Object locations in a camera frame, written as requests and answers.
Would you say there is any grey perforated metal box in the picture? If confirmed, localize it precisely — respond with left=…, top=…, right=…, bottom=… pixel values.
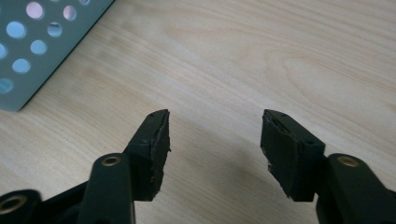
left=0, top=0, right=116, bottom=112

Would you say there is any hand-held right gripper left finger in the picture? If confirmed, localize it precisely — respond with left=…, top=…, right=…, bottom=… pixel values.
left=77, top=108, right=172, bottom=224

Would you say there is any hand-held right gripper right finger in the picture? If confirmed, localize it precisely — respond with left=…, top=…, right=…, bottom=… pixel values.
left=260, top=108, right=396, bottom=224

